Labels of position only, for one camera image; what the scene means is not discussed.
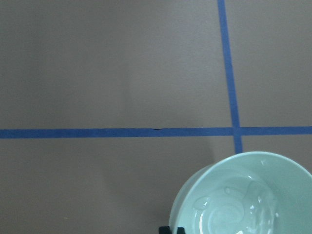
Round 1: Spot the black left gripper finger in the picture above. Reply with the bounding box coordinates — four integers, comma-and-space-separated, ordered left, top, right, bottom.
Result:
158, 226, 171, 234

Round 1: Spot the light green bowl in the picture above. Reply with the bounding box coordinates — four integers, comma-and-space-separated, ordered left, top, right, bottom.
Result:
169, 152, 312, 234

